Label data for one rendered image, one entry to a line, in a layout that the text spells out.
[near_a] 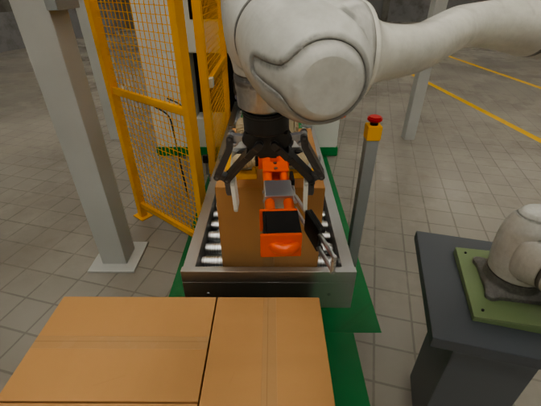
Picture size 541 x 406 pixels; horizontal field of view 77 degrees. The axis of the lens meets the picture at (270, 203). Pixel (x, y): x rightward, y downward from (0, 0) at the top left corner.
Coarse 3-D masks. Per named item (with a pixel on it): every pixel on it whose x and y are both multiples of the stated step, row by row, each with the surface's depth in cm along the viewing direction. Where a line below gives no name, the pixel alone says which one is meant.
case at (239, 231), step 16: (224, 192) 125; (240, 192) 125; (256, 192) 124; (320, 192) 124; (224, 208) 128; (240, 208) 128; (256, 208) 128; (320, 208) 128; (224, 224) 133; (240, 224) 132; (256, 224) 132; (224, 240) 137; (240, 240) 137; (256, 240) 137; (304, 240) 136; (224, 256) 142; (240, 256) 142; (256, 256) 141; (288, 256) 141; (304, 256) 141
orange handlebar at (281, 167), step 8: (264, 160) 87; (280, 160) 87; (264, 168) 82; (272, 168) 82; (280, 168) 82; (264, 176) 81; (272, 176) 84; (280, 176) 81; (288, 176) 81; (272, 200) 72; (288, 200) 72; (272, 208) 69; (288, 208) 69; (272, 248) 60; (280, 248) 59; (288, 248) 59; (296, 248) 60
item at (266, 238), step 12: (264, 216) 64; (276, 216) 64; (288, 216) 64; (264, 228) 61; (276, 228) 61; (288, 228) 61; (300, 228) 61; (264, 240) 60; (276, 240) 60; (288, 240) 60; (300, 240) 60; (264, 252) 62; (300, 252) 62
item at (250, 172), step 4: (232, 152) 118; (236, 152) 118; (240, 152) 112; (232, 156) 115; (228, 160) 114; (232, 160) 113; (228, 164) 111; (228, 168) 109; (244, 168) 108; (248, 168) 108; (252, 168) 109; (256, 168) 110; (240, 172) 107; (244, 172) 107; (248, 172) 107; (252, 172) 107; (256, 172) 107; (236, 176) 106; (240, 176) 106; (244, 176) 106; (248, 176) 107; (252, 176) 107; (256, 176) 107
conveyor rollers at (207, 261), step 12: (216, 204) 188; (216, 216) 180; (324, 216) 180; (216, 228) 173; (324, 228) 173; (216, 240) 166; (216, 252) 158; (324, 252) 158; (204, 264) 150; (216, 264) 150; (324, 264) 150
